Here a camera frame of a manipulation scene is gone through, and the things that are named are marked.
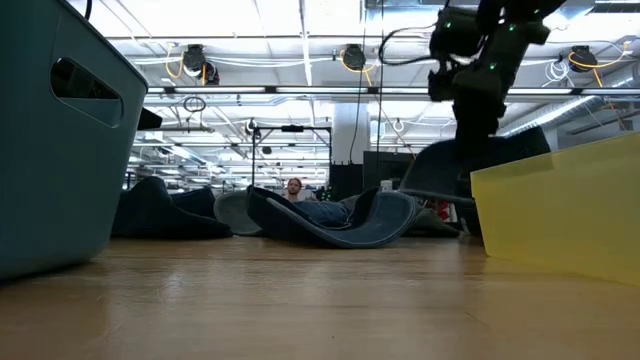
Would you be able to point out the long ceiling light rail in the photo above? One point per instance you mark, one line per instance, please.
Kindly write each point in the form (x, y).
(225, 90)

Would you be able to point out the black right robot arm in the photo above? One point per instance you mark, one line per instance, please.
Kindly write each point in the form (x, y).
(515, 50)

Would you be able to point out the black cabinet with monitor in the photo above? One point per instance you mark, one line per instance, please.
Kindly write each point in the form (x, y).
(385, 170)

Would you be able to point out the silver ventilation duct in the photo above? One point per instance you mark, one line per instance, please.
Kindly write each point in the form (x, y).
(550, 115)

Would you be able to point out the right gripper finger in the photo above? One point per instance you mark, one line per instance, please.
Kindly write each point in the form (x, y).
(477, 150)

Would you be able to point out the person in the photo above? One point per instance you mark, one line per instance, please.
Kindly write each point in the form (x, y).
(294, 190)

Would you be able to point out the dark olive baseball cap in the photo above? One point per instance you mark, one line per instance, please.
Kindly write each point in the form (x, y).
(197, 202)

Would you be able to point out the teal plastic bin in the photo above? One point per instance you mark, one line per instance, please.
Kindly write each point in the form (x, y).
(50, 175)

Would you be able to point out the yellow translucent plastic bin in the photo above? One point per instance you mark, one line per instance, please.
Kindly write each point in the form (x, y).
(560, 215)

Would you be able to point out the blue denim baseball cap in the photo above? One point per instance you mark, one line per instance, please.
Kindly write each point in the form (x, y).
(150, 215)

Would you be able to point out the navy denim baseball cap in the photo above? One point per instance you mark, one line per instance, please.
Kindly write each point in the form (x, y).
(380, 220)

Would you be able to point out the black metal rig frame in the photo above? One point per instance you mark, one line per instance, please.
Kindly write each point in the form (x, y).
(292, 129)

